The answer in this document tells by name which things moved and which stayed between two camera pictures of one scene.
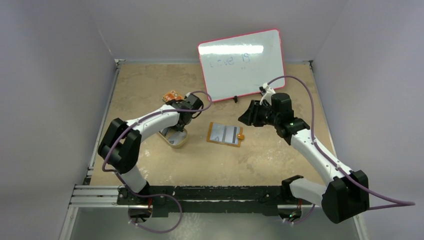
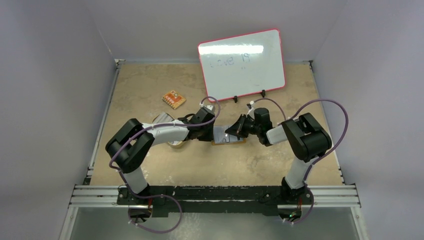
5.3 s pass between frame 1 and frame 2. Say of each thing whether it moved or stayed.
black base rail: stayed
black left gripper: moved
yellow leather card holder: stayed
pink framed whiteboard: stayed
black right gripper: moved
